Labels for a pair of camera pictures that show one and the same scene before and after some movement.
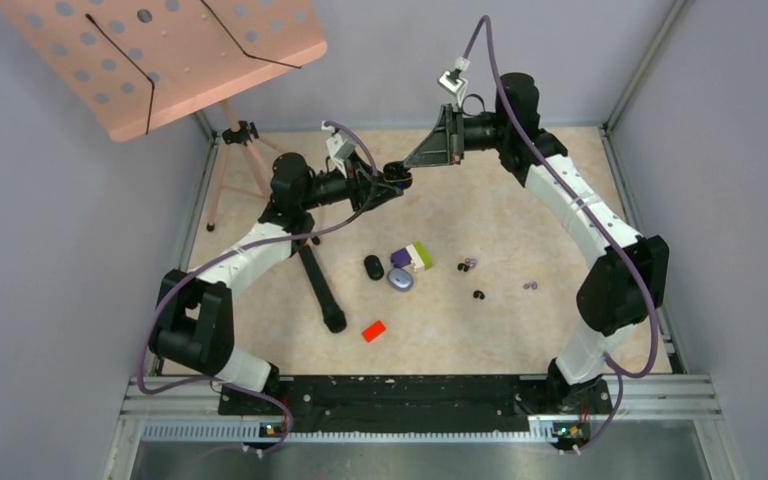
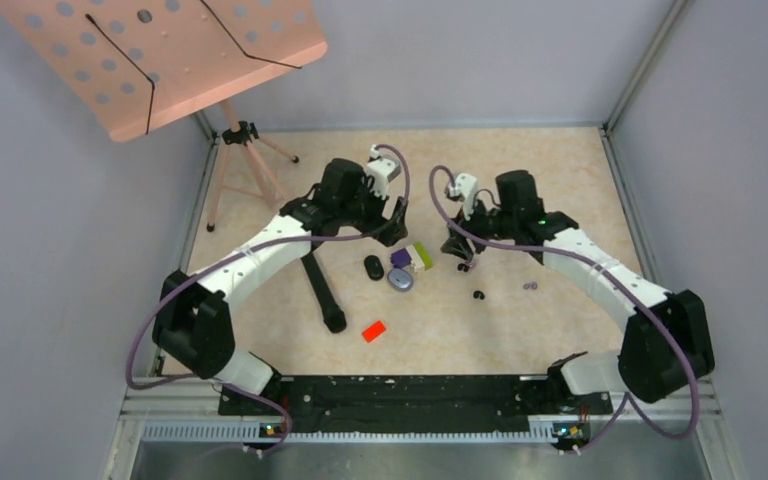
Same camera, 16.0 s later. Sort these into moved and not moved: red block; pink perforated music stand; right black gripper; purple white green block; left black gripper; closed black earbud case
Moved: left black gripper; right black gripper
Not moved: pink perforated music stand; closed black earbud case; red block; purple white green block
